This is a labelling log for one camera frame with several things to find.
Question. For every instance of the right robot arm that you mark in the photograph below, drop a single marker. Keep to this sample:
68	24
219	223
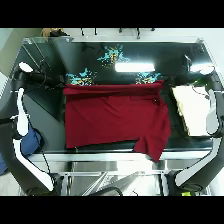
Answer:
212	117

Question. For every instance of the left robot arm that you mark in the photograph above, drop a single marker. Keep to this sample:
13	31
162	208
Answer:
22	115

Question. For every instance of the red T-shirt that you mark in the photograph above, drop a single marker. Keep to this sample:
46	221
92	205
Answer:
113	115

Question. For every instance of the cream folded garment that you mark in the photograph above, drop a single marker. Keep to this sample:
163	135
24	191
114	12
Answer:
192	108

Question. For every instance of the blue garment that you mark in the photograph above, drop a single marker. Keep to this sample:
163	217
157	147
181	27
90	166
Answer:
29	143

